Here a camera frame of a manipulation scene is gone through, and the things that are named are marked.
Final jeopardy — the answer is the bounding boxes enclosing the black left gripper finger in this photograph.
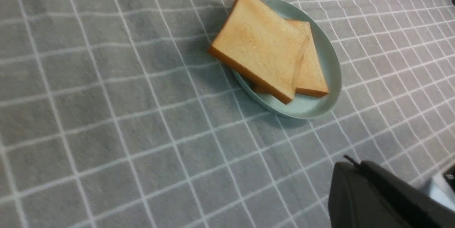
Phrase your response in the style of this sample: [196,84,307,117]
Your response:
[328,155,455,228]

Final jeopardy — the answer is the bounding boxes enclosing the toasted bread slice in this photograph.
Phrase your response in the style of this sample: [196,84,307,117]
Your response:
[208,0,309,104]
[248,19,329,104]

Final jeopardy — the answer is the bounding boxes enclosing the light green plate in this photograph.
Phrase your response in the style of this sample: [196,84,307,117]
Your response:
[232,0,342,120]

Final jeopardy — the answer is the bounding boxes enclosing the grey checked tablecloth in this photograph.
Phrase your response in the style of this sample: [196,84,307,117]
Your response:
[0,0,454,228]

